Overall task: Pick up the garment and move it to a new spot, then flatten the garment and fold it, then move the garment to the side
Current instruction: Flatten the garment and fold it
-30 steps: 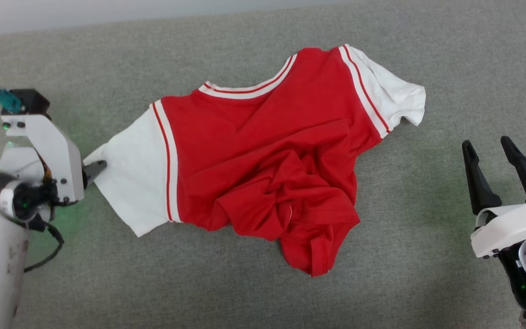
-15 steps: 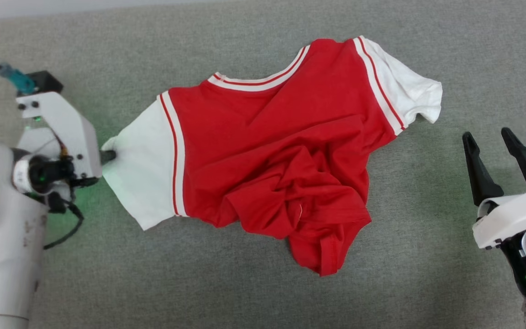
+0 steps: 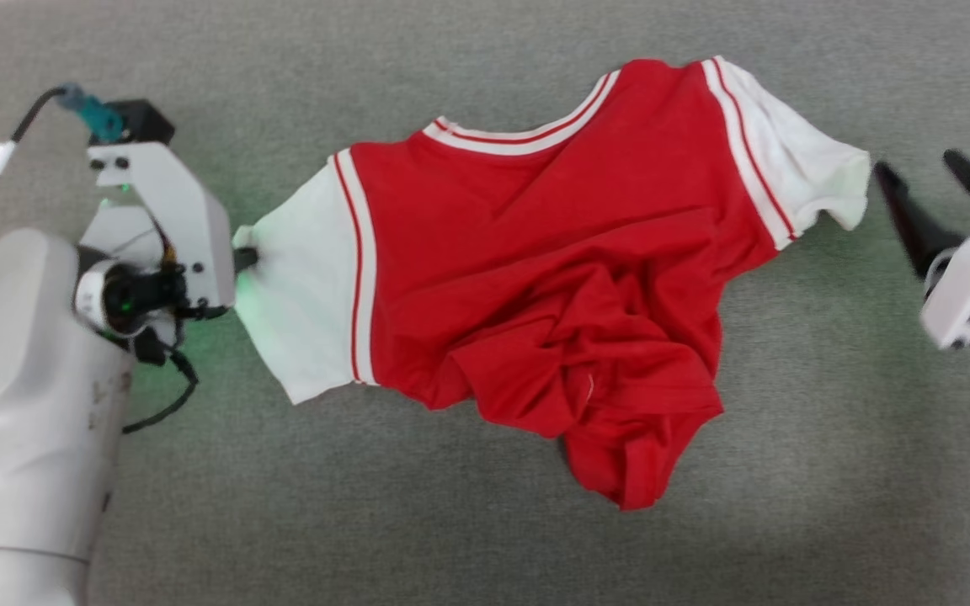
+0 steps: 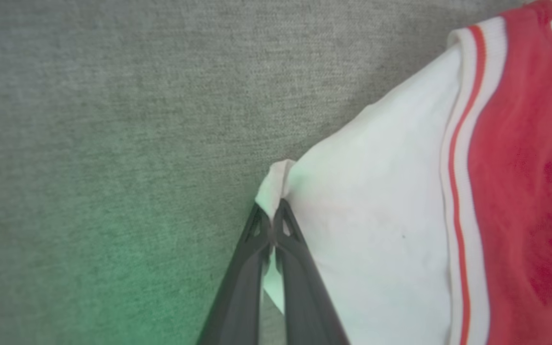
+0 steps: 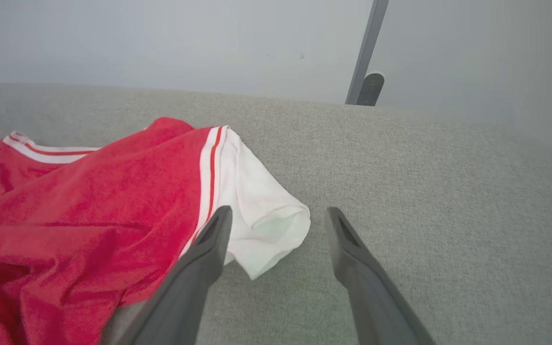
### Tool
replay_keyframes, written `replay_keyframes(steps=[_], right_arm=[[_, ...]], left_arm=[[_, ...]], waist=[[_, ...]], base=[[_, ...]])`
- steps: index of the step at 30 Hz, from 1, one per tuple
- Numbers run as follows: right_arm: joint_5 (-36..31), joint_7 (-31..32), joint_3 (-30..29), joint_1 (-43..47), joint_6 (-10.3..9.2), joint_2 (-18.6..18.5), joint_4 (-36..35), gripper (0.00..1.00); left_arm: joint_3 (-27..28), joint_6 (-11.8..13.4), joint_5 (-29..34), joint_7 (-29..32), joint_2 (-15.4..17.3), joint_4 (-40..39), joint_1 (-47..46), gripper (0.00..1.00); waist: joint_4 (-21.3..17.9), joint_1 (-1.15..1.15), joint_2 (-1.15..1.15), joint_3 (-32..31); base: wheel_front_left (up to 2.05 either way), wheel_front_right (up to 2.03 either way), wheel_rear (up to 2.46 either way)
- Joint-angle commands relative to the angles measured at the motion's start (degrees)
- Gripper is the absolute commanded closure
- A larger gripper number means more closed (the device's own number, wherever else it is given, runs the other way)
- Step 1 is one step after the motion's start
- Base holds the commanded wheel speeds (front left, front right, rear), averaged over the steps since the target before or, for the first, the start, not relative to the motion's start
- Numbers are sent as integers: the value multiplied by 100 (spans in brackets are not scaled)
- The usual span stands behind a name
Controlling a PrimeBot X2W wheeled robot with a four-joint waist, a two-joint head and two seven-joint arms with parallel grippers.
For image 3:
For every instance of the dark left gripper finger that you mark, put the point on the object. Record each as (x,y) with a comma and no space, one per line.
(247,259)

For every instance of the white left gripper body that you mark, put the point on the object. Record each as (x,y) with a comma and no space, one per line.
(190,244)

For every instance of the red and white jersey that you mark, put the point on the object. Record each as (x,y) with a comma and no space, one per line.
(552,252)

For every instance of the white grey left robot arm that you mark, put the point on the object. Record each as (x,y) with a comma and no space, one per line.
(22,404)

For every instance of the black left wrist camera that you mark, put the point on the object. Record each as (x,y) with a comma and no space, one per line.
(144,122)

